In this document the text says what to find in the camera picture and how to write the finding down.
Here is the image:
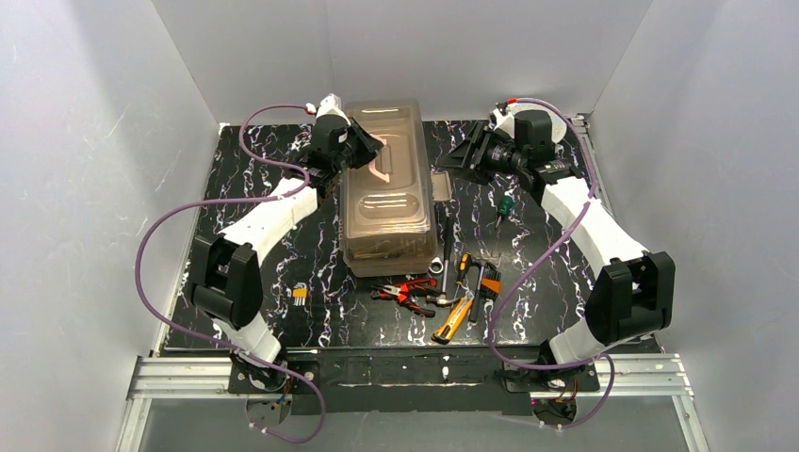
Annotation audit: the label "translucent beige tool box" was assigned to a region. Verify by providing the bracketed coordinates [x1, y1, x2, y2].
[339, 100, 438, 278]

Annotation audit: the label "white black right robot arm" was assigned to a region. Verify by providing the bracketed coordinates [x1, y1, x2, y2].
[438, 111, 676, 371]

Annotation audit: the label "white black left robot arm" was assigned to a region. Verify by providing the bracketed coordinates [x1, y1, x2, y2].
[187, 118, 386, 368]

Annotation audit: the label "green stubby screwdriver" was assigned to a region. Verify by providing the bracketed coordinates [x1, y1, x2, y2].
[495, 195, 514, 228]

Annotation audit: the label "white filament spool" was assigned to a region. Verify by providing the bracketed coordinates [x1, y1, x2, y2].
[503, 98, 567, 144]

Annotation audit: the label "orange black hex key holder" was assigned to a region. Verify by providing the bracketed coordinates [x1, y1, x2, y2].
[480, 262, 501, 300]

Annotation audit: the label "orange black needle nose pliers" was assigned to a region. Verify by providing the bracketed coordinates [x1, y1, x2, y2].
[372, 284, 439, 318]

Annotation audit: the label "small black hammer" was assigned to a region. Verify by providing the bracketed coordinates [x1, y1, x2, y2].
[467, 261, 486, 324]

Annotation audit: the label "yellow hex key set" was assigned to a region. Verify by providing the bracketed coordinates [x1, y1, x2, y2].
[291, 282, 308, 307]

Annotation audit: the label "red black utility knife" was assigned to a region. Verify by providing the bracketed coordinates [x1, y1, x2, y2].
[371, 278, 438, 301]

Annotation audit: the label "yellow utility knife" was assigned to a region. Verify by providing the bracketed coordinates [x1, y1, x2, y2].
[432, 297, 473, 345]

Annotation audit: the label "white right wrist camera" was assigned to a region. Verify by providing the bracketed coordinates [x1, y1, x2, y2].
[489, 103, 515, 140]

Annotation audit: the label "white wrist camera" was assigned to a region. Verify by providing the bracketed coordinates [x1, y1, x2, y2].
[489, 103, 515, 140]
[316, 93, 351, 125]

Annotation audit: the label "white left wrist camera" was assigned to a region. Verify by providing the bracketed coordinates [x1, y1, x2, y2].
[316, 93, 351, 125]

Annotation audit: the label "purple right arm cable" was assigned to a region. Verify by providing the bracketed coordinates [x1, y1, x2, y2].
[486, 97, 616, 430]

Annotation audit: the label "silver ratchet ring wrench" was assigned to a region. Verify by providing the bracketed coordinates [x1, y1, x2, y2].
[429, 256, 445, 275]

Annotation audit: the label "black handled claw hammer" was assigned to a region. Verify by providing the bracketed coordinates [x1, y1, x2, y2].
[427, 214, 455, 307]

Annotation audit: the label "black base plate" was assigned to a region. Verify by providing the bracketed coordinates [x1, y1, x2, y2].
[227, 343, 600, 418]

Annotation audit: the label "aluminium front rail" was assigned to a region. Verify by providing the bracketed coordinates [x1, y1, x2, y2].
[117, 353, 709, 451]

